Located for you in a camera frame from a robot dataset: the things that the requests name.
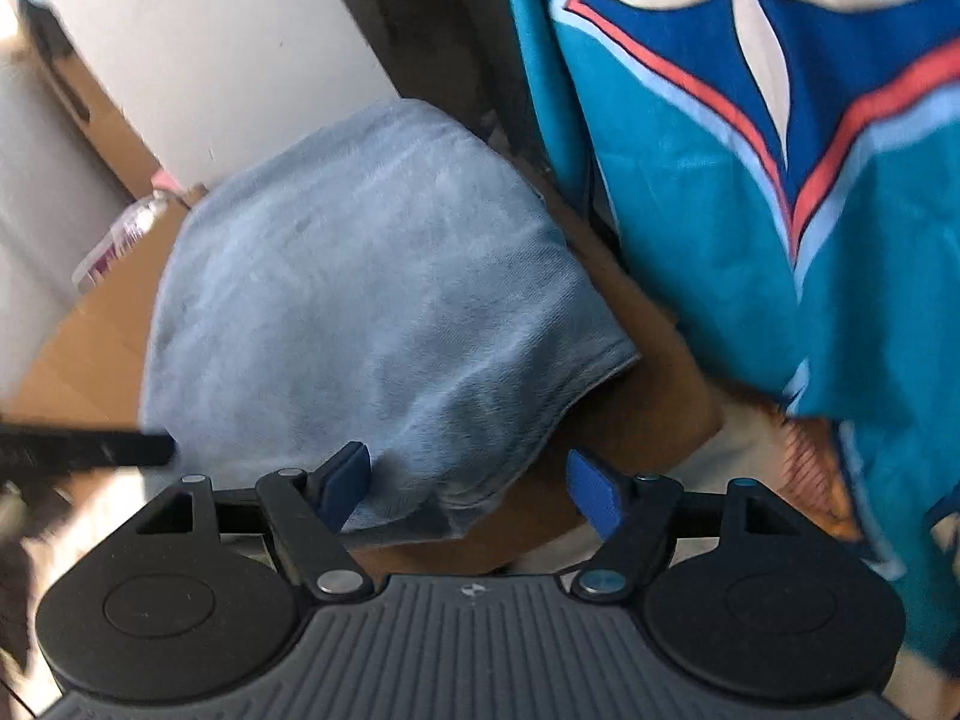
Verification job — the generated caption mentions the light blue denim pants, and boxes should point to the light blue denim pants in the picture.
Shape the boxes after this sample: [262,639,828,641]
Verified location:
[139,99,638,546]

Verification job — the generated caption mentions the teal patterned blanket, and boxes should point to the teal patterned blanket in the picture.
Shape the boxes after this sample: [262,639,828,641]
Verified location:
[508,0,958,673]

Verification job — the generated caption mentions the tall cardboard piece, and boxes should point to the tall cardboard piece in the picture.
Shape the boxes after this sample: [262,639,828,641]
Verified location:
[8,0,161,199]

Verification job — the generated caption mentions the folded brown garment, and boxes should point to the folded brown garment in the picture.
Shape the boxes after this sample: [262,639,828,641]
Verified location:
[353,158,722,580]

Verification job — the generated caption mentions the cream cartoon bear bedsheet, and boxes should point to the cream cartoon bear bedsheet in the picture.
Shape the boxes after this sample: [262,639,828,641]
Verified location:
[44,388,960,720]

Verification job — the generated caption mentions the brown cardboard sheet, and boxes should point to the brown cardboard sheet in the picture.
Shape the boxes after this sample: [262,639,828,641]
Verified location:
[2,185,206,429]

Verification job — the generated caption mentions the pink white bottle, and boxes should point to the pink white bottle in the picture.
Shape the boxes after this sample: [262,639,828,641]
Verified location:
[71,169,187,294]

